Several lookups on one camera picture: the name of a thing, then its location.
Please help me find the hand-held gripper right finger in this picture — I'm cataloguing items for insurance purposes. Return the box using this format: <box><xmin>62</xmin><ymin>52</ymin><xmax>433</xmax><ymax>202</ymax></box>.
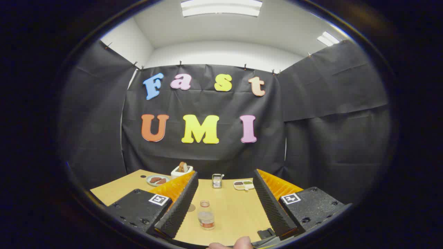
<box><xmin>253</xmin><ymin>169</ymin><xmax>353</xmax><ymax>241</ymax></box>

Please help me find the clear plastic juice bottle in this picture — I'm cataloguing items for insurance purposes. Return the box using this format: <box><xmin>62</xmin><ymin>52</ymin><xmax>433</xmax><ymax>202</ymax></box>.
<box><xmin>198</xmin><ymin>200</ymin><xmax>216</xmax><ymax>230</ymax></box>

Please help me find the wooden table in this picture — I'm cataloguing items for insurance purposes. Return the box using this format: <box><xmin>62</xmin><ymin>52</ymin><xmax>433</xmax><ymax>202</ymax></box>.
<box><xmin>90</xmin><ymin>169</ymin><xmax>274</xmax><ymax>247</ymax></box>

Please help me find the white divided tray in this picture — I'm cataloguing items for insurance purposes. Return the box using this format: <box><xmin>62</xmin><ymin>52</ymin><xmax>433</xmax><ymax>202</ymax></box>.
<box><xmin>233</xmin><ymin>180</ymin><xmax>255</xmax><ymax>191</ymax></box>

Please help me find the white toaster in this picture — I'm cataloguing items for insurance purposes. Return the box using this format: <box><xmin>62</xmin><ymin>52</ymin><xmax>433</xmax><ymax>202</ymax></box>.
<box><xmin>171</xmin><ymin>165</ymin><xmax>193</xmax><ymax>179</ymax></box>

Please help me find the small ceiling light panel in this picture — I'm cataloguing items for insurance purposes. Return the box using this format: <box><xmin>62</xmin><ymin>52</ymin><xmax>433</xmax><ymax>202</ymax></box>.
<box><xmin>317</xmin><ymin>31</ymin><xmax>340</xmax><ymax>47</ymax></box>

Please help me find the large ceiling light panel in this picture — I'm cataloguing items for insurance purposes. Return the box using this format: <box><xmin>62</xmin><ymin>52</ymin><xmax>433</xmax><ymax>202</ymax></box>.
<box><xmin>181</xmin><ymin>0</ymin><xmax>263</xmax><ymax>18</ymax></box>

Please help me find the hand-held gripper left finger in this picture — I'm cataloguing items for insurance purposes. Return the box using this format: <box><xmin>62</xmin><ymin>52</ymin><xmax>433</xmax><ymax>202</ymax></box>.
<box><xmin>104</xmin><ymin>170</ymin><xmax>199</xmax><ymax>240</ymax></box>

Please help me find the pale green plate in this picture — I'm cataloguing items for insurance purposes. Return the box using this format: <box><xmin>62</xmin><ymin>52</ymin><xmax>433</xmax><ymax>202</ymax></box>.
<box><xmin>146</xmin><ymin>175</ymin><xmax>171</xmax><ymax>187</ymax></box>

